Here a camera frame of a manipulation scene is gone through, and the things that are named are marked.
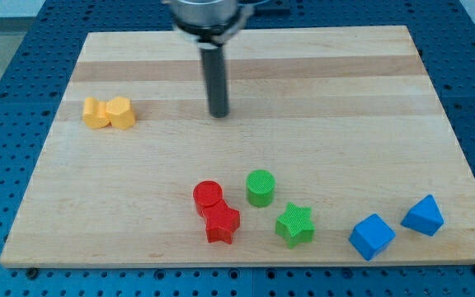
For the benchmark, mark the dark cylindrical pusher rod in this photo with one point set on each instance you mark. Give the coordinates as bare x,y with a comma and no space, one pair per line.
215,76

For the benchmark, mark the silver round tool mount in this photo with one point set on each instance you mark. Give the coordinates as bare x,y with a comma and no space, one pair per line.
212,22

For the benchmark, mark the blue cube block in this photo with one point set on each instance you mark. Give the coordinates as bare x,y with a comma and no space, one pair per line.
371,236

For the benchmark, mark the yellow hexagon block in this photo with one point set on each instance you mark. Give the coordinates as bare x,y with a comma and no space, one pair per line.
120,112

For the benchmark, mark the yellow heart block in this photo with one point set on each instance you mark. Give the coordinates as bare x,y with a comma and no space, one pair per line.
94,113

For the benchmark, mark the green cylinder block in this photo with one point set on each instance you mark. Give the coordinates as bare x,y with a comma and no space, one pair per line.
260,186

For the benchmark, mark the red cylinder block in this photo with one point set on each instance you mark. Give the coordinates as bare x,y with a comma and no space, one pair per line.
206,194

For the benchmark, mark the light wooden board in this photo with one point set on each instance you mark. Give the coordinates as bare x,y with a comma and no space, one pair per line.
346,119

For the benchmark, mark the red star block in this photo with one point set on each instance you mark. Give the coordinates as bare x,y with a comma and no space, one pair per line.
221,222

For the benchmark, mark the green star block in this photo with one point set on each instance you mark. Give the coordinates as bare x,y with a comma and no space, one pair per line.
295,225

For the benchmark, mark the blue triangle block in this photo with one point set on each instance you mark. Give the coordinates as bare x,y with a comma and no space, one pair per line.
424,217

